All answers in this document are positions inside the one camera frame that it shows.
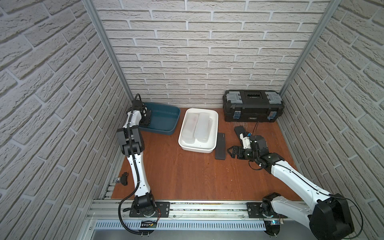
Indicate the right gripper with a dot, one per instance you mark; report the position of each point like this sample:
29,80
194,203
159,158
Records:
240,150

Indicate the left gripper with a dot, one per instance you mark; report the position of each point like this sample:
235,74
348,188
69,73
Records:
145,113

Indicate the black pencil case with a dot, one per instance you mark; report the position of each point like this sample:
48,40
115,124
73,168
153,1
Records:
240,132
220,150

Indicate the ribbed translucent pencil case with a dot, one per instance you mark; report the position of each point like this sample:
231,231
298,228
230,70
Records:
203,128

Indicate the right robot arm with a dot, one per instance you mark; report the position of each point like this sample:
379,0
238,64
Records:
327,215

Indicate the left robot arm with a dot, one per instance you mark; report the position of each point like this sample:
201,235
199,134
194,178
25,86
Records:
132,146

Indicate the teal storage bin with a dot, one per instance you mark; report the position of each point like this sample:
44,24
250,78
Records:
163,120

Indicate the black pencil case upright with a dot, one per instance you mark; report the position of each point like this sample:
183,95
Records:
220,150

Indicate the black plastic toolbox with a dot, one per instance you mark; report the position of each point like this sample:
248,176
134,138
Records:
252,106

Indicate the small black clamp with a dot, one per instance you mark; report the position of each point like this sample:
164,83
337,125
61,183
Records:
123,179

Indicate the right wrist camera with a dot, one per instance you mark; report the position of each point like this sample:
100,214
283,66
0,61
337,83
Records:
245,139

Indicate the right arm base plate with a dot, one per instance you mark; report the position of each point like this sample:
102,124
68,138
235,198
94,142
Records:
260,210

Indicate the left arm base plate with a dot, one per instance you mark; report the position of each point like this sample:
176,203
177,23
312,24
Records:
150,212

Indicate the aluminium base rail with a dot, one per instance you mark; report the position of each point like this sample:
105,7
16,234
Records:
196,211

